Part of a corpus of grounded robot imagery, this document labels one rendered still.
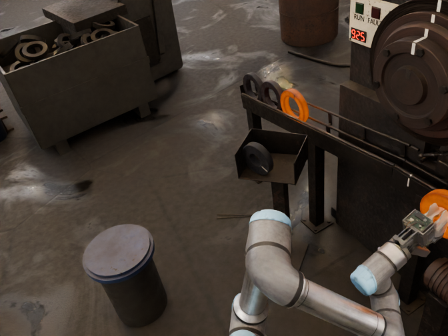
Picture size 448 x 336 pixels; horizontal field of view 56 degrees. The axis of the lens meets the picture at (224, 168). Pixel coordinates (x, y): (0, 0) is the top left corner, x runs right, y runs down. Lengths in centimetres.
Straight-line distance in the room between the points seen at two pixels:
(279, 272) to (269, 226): 13
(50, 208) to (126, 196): 52
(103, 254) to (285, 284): 109
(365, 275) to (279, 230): 28
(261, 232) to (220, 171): 181
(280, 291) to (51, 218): 215
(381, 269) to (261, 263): 36
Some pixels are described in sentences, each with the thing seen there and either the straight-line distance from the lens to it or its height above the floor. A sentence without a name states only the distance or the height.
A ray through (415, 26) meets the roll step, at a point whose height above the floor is 128.
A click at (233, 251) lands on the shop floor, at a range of 237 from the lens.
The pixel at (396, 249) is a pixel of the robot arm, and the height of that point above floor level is 84.
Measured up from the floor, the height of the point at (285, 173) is 60.
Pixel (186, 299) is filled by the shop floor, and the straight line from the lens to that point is 224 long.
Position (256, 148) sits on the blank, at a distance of 179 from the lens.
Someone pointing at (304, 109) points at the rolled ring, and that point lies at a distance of 209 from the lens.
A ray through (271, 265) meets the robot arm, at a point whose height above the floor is 97.
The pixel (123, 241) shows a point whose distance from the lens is 199.
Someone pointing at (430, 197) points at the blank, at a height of 87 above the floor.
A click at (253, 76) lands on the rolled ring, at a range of 239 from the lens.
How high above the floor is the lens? 180
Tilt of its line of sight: 38 degrees down
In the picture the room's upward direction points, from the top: 10 degrees counter-clockwise
